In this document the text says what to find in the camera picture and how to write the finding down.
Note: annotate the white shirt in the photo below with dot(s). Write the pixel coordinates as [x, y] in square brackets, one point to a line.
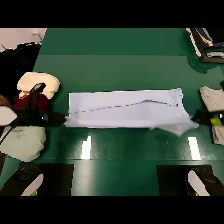
[126, 108]

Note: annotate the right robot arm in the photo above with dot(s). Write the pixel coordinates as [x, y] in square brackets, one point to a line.
[203, 117]

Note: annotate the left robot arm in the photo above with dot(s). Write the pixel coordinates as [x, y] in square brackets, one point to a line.
[31, 115]

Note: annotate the cream garment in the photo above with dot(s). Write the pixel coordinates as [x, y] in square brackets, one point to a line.
[31, 81]

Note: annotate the red garment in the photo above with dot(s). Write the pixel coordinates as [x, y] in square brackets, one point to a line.
[21, 102]

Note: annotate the pale mint garment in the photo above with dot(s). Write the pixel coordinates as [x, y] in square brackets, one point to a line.
[23, 143]

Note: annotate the pale grey garment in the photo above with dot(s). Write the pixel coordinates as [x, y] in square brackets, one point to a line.
[212, 98]

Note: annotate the black garment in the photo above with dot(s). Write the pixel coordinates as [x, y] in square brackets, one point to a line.
[18, 63]

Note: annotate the heap of clothes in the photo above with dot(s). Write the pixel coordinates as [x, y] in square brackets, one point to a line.
[210, 45]

